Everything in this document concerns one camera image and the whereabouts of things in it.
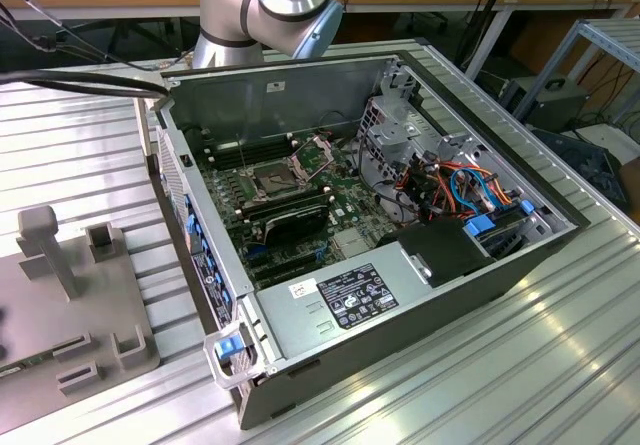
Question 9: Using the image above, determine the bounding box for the CPU socket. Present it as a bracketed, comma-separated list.
[239, 159, 312, 202]

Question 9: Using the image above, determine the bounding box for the green motherboard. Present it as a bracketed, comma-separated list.
[192, 127, 401, 291]

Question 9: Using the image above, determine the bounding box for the black graphics card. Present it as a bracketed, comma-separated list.
[258, 203, 332, 247]

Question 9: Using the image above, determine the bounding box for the black RAM stick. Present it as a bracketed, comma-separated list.
[234, 184, 334, 214]

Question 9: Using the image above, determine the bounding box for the silver chipset heatsink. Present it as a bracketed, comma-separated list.
[332, 227, 375, 260]

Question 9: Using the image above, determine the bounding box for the black expansion slot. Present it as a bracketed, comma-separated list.
[252, 262, 324, 286]
[244, 250, 321, 270]

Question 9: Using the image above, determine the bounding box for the silver drive cage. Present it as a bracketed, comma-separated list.
[357, 92, 444, 191]

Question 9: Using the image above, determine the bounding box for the black RAM slot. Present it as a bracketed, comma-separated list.
[204, 134, 294, 159]
[209, 144, 297, 169]

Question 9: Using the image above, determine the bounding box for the silver power supply unit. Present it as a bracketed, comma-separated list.
[253, 242, 432, 362]

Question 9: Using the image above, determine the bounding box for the black plastic shroud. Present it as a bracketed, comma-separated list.
[375, 216, 497, 290]

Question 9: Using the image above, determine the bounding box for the open PC case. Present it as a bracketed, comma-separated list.
[130, 38, 592, 431]

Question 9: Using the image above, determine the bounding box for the blue disk carrier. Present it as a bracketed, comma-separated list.
[462, 216, 497, 240]

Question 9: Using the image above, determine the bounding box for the blue case latch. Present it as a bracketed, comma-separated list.
[214, 337, 242, 362]

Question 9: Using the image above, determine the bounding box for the grey parts rack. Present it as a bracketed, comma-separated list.
[0, 204, 162, 419]

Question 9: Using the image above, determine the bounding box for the grey metal shelf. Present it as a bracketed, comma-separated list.
[514, 17, 640, 126]

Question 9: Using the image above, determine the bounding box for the green RAM stick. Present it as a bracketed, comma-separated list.
[0, 356, 56, 379]

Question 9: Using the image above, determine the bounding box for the orange wire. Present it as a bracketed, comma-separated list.
[394, 162, 454, 216]

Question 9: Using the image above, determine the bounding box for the blue wire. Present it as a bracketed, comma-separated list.
[449, 164, 501, 212]

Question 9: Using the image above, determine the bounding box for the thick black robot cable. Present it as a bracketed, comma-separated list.
[0, 67, 171, 100]

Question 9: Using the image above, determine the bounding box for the black box with handle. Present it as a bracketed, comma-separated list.
[499, 75, 590, 134]

